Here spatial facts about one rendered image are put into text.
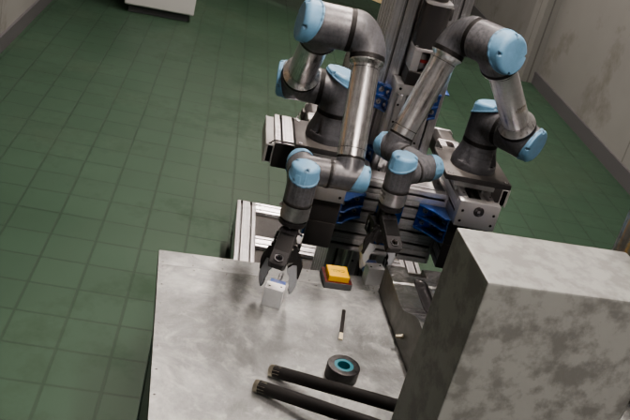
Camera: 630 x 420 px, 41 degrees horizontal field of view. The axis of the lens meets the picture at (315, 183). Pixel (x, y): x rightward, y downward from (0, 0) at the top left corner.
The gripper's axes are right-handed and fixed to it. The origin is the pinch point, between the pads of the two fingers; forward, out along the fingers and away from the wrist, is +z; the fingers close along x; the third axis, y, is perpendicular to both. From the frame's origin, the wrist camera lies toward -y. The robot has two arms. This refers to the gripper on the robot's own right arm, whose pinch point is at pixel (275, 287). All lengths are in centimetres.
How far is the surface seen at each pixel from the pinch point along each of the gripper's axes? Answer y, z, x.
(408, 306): 3.6, -3.6, -34.8
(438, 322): -74, -48, -32
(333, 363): -23.4, 1.2, -19.3
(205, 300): -7.8, 4.7, 16.0
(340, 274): 18.0, 1.0, -15.7
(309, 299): 6.6, 4.7, -9.4
